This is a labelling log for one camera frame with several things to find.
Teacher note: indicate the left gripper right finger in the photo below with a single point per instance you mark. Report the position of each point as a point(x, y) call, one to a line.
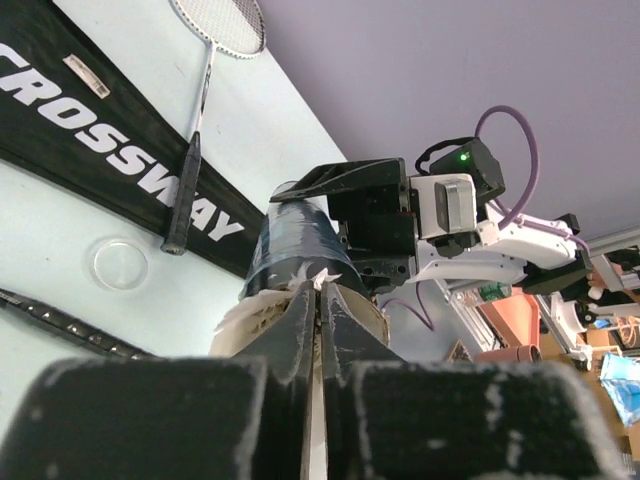
point(387, 418)

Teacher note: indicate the black racket bag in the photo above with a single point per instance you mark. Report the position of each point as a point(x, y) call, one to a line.
point(70, 116)

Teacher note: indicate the black shuttlecock tube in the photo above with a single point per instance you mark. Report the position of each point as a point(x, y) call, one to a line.
point(297, 231)

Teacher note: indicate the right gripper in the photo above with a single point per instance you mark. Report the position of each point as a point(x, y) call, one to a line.
point(370, 201)

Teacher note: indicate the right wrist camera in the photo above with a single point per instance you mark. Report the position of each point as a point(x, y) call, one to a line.
point(446, 204)

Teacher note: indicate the clear tube lid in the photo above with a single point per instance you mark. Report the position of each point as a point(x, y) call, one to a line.
point(118, 264)

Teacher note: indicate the left badminton racket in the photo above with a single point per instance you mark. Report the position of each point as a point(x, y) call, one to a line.
point(66, 327)

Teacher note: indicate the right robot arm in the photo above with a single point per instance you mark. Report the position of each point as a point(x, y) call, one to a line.
point(493, 274)

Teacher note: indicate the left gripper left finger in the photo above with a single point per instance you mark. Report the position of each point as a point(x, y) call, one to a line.
point(243, 417)

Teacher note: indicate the white shuttlecock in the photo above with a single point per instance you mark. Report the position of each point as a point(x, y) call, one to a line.
point(249, 318)

